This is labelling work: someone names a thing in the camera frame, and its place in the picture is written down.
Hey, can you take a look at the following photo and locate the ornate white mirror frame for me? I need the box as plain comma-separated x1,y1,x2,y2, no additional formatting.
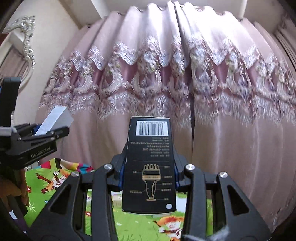
1,16,36,91

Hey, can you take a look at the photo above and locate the black product box with barcode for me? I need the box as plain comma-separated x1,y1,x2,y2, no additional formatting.
122,116,176,215

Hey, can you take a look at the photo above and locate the beige embroidered curtain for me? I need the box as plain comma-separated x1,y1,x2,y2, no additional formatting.
36,1,295,231

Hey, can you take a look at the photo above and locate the left hand orange glove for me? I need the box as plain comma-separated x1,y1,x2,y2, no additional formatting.
1,169,29,212

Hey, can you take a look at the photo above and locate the white box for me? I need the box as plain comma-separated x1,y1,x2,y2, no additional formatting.
35,106,73,136

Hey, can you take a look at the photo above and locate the green cartoon play mat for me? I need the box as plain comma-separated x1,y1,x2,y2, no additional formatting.
23,158,213,241

